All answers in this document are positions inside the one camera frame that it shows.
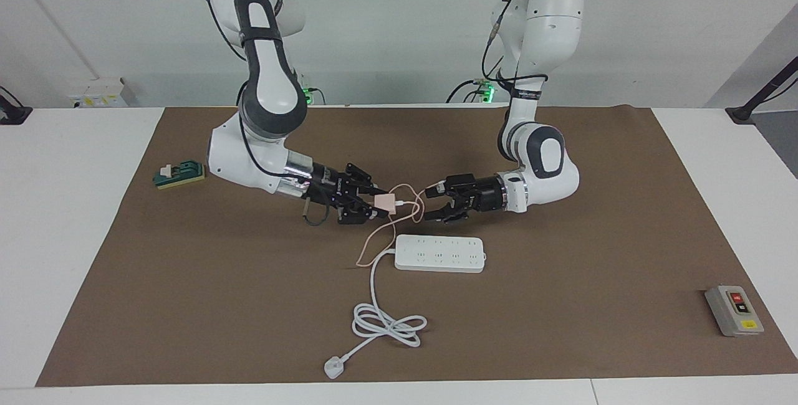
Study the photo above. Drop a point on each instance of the grey on-off switch box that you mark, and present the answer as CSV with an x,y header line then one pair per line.
x,y
732,311

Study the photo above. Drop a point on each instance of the white box with yellow labels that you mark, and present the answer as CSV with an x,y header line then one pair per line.
x,y
100,93

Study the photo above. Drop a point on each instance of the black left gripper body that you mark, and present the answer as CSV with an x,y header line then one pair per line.
x,y
486,193

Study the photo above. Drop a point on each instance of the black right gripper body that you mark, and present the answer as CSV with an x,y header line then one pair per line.
x,y
330,188

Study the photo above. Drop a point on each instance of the black clamp object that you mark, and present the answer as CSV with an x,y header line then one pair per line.
x,y
12,115

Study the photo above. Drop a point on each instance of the pink charger adapter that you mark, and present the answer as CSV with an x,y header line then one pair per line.
x,y
386,202

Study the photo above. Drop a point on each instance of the green knife switch block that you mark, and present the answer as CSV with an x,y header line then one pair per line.
x,y
181,174

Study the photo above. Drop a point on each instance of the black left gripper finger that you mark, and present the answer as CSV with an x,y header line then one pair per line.
x,y
450,213
455,182

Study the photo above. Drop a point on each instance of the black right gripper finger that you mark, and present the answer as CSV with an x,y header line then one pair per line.
x,y
361,177
358,213

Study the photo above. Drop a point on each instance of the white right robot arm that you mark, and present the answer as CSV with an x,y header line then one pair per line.
x,y
268,81

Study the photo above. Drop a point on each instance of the brown table mat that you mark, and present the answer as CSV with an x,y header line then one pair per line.
x,y
249,318

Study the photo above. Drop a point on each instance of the black stand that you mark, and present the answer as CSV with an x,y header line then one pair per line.
x,y
742,112

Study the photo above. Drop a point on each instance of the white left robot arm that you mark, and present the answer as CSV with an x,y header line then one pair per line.
x,y
548,19

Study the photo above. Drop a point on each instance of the white power strip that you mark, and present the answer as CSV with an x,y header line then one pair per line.
x,y
439,249

